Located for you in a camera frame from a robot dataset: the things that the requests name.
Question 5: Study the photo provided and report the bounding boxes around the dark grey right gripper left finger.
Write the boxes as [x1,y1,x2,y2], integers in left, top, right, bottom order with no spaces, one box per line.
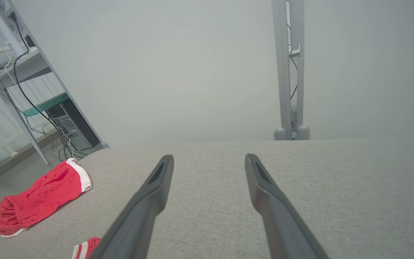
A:
[88,155,174,259]

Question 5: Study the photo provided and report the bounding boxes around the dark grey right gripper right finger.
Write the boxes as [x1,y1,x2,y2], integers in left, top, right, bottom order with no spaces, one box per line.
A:
[245,154,330,259]

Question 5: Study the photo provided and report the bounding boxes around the red jersey with striped trim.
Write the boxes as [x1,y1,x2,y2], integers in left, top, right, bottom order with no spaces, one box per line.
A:
[71,237,102,259]

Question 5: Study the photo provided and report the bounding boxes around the red shorts with white band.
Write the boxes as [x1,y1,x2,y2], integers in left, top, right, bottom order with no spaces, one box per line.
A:
[0,158,93,238]

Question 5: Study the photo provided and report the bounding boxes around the black computer tower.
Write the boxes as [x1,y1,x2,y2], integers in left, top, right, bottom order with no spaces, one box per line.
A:
[45,98,100,151]

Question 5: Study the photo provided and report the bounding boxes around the teal shelf board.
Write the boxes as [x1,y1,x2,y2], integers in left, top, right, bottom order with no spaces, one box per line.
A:
[22,92,71,117]

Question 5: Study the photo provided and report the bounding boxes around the grey metal table leg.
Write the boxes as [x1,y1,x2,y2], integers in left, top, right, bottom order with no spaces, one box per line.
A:
[0,47,53,166]

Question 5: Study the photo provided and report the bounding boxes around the white monitor stand pole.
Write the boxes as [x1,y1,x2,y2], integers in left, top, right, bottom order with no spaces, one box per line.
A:
[0,0,29,58]

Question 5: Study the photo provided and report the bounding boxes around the grey metal truss post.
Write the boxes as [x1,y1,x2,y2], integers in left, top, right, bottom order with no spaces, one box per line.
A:
[271,0,311,141]

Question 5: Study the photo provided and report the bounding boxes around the black power cable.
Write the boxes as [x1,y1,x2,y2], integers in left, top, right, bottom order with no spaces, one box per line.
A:
[11,14,71,159]

